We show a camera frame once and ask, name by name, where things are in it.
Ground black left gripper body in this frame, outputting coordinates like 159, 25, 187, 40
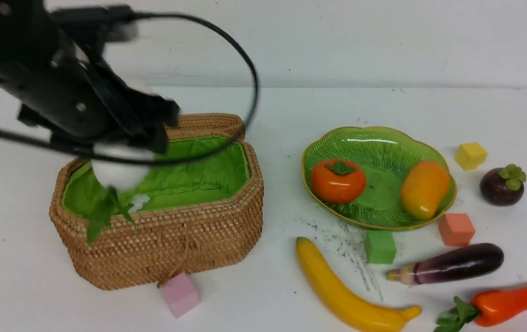
0, 41, 144, 148

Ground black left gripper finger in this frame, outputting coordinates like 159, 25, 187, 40
129, 90, 180, 154

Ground white radish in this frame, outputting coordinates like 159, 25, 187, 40
86, 143, 152, 245

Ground orange persimmon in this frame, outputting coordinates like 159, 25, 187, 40
311, 159, 367, 204

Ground orange yellow mango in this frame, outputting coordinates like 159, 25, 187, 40
399, 160, 450, 220

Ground yellow banana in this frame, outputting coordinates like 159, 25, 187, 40
295, 236, 422, 332

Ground purple eggplant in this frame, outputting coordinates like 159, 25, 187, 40
386, 243, 505, 286

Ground orange red pepper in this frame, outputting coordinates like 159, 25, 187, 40
434, 284, 527, 332

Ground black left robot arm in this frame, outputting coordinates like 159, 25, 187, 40
0, 0, 180, 153

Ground woven rattan basket lid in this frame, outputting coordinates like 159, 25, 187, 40
166, 113, 245, 140

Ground woven rattan basket green lining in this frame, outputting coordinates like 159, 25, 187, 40
49, 133, 264, 291

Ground pink foam cube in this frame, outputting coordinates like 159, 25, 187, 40
161, 273, 200, 319

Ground green ribbed glass plate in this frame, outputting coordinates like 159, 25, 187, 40
301, 126, 457, 231

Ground green foam cube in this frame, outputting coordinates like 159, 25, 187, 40
364, 230, 397, 265

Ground yellow foam cube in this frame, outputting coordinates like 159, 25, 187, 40
454, 142, 488, 172

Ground orange foam cube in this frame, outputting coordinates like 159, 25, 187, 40
438, 213, 476, 247

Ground purple mangosteen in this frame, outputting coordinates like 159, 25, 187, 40
479, 164, 527, 207

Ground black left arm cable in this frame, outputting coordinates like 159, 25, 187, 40
0, 12, 260, 166

